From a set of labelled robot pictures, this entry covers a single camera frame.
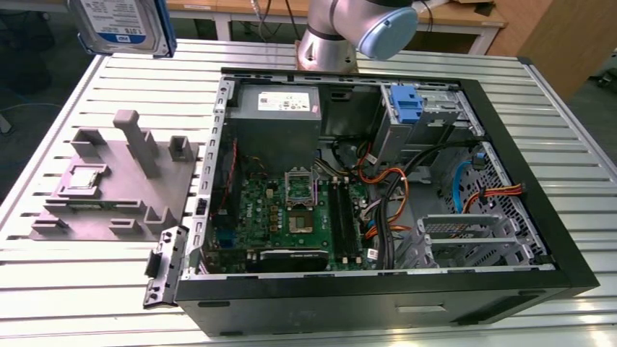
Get black open PC case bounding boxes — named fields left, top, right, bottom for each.
left=173, top=67, right=602, bottom=337

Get grey metal drive cage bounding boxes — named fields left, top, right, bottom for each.
left=375, top=85, right=486, bottom=166

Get hard disk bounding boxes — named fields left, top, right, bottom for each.
left=67, top=0, right=178, bottom=59

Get CPU socket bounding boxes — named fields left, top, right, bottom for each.
left=288, top=211, right=326, bottom=236

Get grey metal disk bay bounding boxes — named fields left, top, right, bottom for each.
left=395, top=213, right=546, bottom=270

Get blue data wire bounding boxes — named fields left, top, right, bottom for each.
left=452, top=150, right=487, bottom=215

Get silver CPU chip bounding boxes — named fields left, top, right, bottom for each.
left=67, top=168, right=107, bottom=189

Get grey parts rack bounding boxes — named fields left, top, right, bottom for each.
left=30, top=109, right=210, bottom=242

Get green RAM stick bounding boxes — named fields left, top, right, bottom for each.
left=66, top=201, right=121, bottom=211

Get orange wire loop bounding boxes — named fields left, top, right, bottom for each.
left=359, top=140, right=412, bottom=226

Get thick black cable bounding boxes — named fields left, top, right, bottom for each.
left=379, top=140, right=483, bottom=270

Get metal socket cover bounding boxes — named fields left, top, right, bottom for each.
left=284, top=168, right=319, bottom=213

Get metal locking lever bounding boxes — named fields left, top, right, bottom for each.
left=311, top=168, right=322, bottom=213

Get black graphics card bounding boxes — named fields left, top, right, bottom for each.
left=246, top=247, right=332, bottom=274

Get green motherboard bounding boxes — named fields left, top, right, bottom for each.
left=207, top=169, right=382, bottom=275

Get black RAM slot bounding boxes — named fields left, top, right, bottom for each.
left=330, top=176, right=351, bottom=265
left=343, top=176, right=366, bottom=264

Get grey card retention latch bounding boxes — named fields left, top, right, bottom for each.
left=143, top=224, right=191, bottom=310

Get thin multicolour wires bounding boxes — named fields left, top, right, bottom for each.
left=243, top=154, right=271, bottom=179

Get orange power wire black plug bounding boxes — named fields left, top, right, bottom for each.
left=466, top=182, right=528, bottom=207

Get blue plastic drive latch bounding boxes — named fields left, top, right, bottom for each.
left=391, top=85, right=426, bottom=124

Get yellow black wire bundle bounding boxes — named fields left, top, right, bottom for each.
left=312, top=155, right=362, bottom=179

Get red black fan wire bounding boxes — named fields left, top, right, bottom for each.
left=218, top=138, right=242, bottom=215

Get grey power supply unit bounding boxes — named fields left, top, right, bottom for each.
left=226, top=85, right=323, bottom=171

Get wooden desk white frame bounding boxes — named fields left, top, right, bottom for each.
left=166, top=0, right=511, bottom=46

